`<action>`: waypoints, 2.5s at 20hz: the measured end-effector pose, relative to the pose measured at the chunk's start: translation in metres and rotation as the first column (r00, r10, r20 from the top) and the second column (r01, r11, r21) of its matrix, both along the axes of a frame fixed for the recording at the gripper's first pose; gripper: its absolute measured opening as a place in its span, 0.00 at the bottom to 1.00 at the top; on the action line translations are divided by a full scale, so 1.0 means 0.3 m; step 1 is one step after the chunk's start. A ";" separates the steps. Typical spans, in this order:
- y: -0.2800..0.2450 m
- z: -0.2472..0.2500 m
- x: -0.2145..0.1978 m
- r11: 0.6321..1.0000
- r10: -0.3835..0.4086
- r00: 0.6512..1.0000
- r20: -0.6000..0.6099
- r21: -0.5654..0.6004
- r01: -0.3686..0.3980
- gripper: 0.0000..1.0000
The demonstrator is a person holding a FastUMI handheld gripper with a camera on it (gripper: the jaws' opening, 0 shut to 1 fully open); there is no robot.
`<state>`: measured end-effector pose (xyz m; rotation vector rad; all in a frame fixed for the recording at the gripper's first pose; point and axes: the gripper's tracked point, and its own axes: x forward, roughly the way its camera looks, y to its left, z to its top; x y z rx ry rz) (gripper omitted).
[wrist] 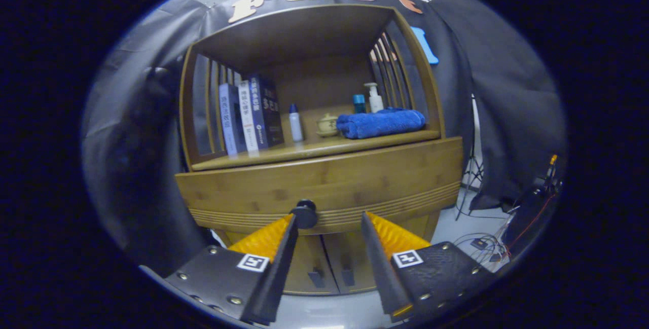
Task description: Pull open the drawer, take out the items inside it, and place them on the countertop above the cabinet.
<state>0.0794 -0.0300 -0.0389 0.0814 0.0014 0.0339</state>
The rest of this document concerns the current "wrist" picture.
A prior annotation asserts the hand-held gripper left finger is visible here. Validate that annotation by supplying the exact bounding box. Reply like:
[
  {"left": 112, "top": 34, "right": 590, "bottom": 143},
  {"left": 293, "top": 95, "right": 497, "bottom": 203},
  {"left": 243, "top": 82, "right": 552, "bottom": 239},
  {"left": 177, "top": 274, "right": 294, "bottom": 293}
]
[{"left": 163, "top": 213, "right": 300, "bottom": 326}]

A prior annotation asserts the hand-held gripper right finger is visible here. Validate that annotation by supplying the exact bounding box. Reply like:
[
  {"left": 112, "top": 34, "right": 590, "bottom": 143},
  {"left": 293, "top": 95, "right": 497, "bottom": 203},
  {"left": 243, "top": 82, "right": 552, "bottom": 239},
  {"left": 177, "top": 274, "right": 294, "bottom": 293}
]
[{"left": 361, "top": 211, "right": 496, "bottom": 323}]

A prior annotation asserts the wooden drawer with black knob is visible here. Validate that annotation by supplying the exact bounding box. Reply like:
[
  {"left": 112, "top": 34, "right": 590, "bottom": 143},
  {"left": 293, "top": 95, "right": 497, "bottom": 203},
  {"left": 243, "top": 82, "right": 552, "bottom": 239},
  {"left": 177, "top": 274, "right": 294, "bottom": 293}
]
[{"left": 175, "top": 136, "right": 464, "bottom": 235}]

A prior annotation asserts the wooden cabinet door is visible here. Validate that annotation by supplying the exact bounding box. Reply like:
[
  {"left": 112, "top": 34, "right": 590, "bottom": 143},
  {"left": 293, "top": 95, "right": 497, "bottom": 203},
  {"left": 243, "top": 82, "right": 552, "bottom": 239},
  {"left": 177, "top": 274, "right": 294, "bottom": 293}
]
[
  {"left": 322, "top": 212, "right": 441, "bottom": 294},
  {"left": 223, "top": 229, "right": 341, "bottom": 297}
]

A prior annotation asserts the wooden countertop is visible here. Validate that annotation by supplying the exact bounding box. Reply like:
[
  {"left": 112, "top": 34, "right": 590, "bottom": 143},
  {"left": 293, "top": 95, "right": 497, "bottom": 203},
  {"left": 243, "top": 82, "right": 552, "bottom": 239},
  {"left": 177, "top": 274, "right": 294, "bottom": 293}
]
[{"left": 192, "top": 129, "right": 441, "bottom": 171}]

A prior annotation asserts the wooden cabinet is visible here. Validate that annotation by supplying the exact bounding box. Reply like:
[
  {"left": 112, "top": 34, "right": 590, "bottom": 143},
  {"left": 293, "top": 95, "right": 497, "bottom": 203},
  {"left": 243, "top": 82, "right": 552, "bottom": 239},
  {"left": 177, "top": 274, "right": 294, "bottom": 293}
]
[{"left": 175, "top": 4, "right": 464, "bottom": 297}]

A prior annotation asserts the black light stand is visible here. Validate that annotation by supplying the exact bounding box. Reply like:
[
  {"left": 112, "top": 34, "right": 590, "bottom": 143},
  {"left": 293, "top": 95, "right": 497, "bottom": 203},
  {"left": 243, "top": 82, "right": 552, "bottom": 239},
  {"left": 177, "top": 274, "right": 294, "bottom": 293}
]
[{"left": 454, "top": 96, "right": 487, "bottom": 221}]

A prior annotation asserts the blue folded towel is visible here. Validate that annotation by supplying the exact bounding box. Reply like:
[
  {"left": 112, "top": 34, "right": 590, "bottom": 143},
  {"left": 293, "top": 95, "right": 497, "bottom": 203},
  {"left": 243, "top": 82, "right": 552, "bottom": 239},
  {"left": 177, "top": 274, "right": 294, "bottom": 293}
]
[{"left": 336, "top": 108, "right": 426, "bottom": 140}]

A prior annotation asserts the white bottle with blue cap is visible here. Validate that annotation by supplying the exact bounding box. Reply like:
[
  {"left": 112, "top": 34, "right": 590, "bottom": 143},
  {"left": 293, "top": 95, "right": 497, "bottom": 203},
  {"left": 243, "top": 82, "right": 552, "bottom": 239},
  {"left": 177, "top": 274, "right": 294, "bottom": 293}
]
[{"left": 289, "top": 103, "right": 305, "bottom": 142}]

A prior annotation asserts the beige lidded teacup with saucer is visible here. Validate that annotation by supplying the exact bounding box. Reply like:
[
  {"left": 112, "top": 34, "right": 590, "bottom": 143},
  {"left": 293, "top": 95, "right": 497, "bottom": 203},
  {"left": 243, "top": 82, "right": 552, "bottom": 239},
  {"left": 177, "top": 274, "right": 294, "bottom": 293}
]
[{"left": 316, "top": 113, "right": 339, "bottom": 138}]

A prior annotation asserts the black equipment case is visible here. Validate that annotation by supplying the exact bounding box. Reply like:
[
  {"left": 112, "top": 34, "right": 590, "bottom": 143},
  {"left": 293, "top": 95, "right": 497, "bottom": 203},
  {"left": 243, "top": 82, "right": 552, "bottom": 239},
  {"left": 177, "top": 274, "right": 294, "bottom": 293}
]
[{"left": 499, "top": 154, "right": 563, "bottom": 259}]

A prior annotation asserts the white spine book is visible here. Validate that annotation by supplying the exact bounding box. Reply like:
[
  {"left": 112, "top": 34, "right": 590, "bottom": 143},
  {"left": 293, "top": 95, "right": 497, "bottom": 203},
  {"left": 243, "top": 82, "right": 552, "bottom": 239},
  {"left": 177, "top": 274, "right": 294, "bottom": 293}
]
[{"left": 237, "top": 81, "right": 260, "bottom": 153}]

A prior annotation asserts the light blue book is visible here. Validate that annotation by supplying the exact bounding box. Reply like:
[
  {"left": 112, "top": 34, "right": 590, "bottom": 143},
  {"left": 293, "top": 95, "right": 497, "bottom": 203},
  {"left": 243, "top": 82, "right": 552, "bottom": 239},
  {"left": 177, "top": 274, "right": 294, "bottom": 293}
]
[{"left": 219, "top": 83, "right": 247, "bottom": 156}]

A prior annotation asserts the dark navy book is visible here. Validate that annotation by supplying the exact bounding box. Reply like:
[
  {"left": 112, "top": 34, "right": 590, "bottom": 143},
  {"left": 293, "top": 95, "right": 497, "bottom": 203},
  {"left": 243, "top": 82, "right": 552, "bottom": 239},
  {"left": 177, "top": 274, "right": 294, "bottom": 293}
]
[{"left": 248, "top": 76, "right": 284, "bottom": 150}]

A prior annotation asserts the white pump bottle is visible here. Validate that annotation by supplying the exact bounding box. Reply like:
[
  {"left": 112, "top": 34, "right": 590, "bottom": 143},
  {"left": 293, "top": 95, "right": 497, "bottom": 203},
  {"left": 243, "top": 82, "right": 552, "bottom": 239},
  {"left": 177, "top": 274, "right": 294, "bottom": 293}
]
[{"left": 364, "top": 83, "right": 384, "bottom": 114}]

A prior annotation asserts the tangle of floor cables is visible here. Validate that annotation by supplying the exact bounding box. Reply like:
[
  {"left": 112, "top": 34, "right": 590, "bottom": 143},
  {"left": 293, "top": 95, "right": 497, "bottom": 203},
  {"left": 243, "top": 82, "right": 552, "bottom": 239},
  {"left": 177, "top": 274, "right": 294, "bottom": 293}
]
[{"left": 453, "top": 233, "right": 510, "bottom": 265}]

